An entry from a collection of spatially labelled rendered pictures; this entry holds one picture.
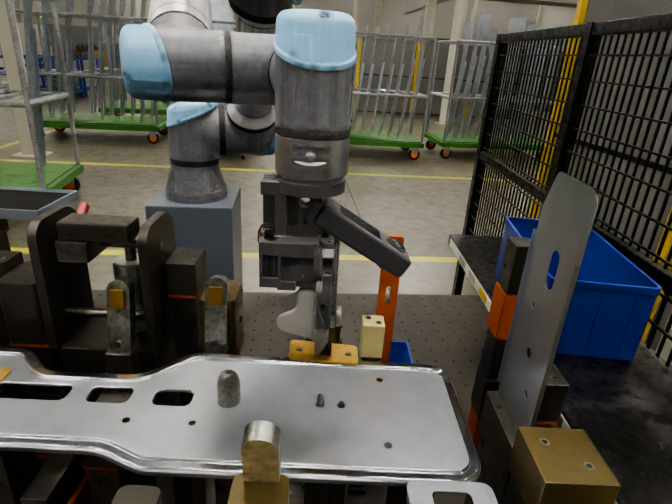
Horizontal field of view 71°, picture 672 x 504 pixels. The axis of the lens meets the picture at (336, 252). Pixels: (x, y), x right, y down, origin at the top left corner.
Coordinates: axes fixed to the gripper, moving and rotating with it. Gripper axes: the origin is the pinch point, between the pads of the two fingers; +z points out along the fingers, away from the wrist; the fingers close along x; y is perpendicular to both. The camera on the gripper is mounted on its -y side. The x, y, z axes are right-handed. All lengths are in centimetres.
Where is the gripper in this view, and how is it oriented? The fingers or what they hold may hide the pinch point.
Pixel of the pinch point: (323, 339)
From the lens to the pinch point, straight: 57.7
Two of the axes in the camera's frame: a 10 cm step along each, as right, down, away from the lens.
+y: -10.0, -0.5, -0.2
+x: 0.0, 3.9, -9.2
